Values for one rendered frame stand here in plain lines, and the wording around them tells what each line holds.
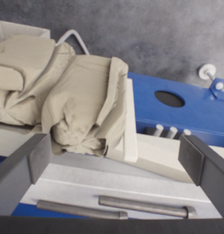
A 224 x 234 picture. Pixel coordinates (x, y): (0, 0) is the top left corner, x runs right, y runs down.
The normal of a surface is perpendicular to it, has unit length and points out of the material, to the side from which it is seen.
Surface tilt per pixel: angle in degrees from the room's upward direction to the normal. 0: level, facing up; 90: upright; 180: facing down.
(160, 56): 0
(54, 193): 0
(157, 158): 90
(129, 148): 90
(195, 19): 0
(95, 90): 87
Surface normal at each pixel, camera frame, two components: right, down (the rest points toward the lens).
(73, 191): -0.05, 0.64
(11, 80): 0.22, -0.01
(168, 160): 0.18, -0.75
